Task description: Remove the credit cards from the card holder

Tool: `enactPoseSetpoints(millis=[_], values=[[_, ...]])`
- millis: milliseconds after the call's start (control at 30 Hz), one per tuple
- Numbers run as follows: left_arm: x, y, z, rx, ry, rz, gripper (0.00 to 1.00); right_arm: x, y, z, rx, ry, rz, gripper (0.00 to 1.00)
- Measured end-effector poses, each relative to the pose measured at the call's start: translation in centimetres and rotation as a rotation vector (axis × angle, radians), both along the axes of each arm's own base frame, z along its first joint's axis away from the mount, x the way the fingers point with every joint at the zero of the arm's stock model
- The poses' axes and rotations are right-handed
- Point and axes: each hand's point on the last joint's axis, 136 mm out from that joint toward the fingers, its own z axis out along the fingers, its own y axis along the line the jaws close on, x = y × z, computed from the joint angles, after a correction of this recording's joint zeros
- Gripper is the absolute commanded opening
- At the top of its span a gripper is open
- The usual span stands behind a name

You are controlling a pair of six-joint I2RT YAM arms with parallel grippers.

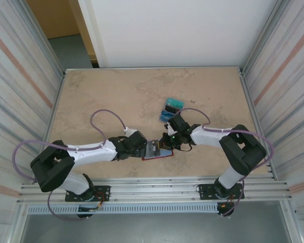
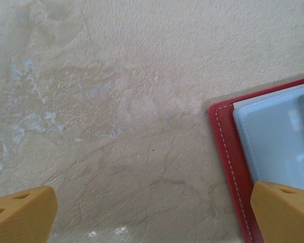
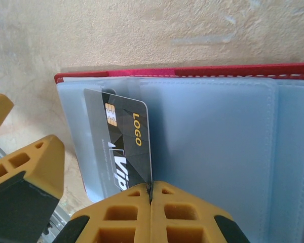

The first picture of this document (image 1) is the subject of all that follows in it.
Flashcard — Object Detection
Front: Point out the brown wooden door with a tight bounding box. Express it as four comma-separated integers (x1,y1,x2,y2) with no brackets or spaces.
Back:
26,0,98,63

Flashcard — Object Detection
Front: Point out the translucent enclosure side panel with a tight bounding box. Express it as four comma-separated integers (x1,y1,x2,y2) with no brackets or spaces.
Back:
243,0,304,243
0,0,65,243

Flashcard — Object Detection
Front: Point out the white door frame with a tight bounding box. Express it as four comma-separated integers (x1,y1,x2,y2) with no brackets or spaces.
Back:
77,0,109,69

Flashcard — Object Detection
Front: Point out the aluminium rail frame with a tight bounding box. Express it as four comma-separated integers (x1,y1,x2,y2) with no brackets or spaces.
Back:
16,177,293,205

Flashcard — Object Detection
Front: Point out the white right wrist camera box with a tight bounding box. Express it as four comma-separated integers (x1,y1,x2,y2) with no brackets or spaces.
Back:
164,122,177,136

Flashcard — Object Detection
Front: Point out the black VIP card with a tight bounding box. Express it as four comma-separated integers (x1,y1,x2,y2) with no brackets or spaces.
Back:
144,139,160,159

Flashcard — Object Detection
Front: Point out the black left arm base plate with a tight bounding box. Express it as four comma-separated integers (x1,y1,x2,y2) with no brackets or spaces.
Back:
65,185,111,203

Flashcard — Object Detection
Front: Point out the teal card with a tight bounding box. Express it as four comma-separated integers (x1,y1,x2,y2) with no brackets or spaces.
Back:
165,97,185,108

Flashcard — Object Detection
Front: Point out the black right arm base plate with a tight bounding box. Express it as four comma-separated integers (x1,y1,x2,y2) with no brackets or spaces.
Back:
198,183,245,200

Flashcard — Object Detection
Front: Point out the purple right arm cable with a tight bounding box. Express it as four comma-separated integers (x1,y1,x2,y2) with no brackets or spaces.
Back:
177,108,274,217

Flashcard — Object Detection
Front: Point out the grey slotted cable duct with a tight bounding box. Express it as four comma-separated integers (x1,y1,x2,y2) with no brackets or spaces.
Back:
26,204,220,215

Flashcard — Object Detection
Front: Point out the red card holder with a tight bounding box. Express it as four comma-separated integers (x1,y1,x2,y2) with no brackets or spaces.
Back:
141,138,175,162

